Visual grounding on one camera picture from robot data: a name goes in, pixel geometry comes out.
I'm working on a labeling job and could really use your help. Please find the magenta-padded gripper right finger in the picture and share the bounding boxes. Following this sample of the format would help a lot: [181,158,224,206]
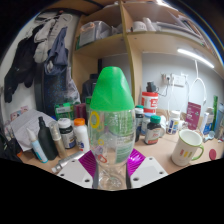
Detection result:
[125,148,169,190]

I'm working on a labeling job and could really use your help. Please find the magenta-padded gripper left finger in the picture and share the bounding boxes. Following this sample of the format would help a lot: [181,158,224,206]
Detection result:
[56,149,100,189]

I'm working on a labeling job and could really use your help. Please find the clear bottle with green cap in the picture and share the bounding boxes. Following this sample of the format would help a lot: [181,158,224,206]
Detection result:
[88,66,137,191]

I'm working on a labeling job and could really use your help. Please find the silver tube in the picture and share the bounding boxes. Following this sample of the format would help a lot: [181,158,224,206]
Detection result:
[51,150,84,174]

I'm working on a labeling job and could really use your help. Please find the beige pump bottle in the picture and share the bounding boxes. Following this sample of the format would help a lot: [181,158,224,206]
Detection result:
[48,121,68,158]

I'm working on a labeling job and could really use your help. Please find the white bottle with orange cap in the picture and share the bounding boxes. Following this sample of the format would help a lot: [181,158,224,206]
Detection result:
[73,117,90,154]

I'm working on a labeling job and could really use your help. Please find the dark jar with white cap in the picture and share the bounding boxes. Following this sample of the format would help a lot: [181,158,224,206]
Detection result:
[57,117,77,149]

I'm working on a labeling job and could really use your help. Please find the brown pill bottle green cap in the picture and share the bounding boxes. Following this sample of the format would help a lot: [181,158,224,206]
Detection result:
[144,114,162,145]

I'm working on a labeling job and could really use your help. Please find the black spray bottle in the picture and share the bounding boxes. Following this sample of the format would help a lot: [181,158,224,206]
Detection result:
[37,116,58,161]

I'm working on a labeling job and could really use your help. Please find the white blue tube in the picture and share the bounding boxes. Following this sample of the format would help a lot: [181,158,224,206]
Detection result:
[26,127,49,164]

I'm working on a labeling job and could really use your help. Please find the white mug with green rim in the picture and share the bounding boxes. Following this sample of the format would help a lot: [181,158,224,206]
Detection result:
[171,129,205,167]

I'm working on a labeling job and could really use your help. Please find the black bottle with white cap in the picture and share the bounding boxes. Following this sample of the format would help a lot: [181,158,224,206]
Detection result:
[134,105,145,143]

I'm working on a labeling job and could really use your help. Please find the white pill bottle blue label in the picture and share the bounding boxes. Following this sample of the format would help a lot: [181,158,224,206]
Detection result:
[166,110,181,135]

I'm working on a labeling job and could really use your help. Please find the dark maroon can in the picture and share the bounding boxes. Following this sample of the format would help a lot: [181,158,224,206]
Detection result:
[74,103,88,120]

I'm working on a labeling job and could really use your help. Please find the green box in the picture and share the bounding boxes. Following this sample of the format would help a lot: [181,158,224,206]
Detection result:
[54,102,75,121]

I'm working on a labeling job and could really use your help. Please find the white paper sheet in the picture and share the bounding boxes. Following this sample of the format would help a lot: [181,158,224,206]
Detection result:
[9,109,56,153]

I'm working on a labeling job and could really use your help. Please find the maroon card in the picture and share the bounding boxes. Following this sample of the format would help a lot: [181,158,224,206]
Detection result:
[186,101,202,131]

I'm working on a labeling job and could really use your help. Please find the blue white box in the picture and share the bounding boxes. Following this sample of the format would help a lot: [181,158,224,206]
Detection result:
[200,106,216,136]

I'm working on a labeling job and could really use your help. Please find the black bag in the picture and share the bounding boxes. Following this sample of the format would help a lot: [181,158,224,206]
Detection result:
[81,73,99,104]

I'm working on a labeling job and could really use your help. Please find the hanging dark clothes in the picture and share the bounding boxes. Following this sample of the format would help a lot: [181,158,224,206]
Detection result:
[3,13,73,104]

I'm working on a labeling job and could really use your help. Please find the slim white light strip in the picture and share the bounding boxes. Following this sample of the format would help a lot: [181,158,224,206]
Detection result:
[177,48,215,69]

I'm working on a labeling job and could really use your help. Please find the white wall socket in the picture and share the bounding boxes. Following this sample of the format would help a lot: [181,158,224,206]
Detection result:
[162,73,186,88]

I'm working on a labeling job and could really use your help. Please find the white cable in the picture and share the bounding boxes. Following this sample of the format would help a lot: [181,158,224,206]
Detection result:
[184,59,208,108]

